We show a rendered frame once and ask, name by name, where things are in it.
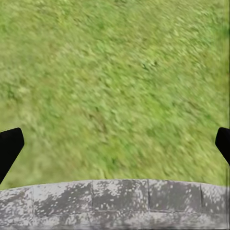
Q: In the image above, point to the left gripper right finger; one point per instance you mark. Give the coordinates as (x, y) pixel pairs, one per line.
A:
(223, 142)

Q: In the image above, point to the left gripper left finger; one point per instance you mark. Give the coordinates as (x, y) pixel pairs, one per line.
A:
(11, 144)

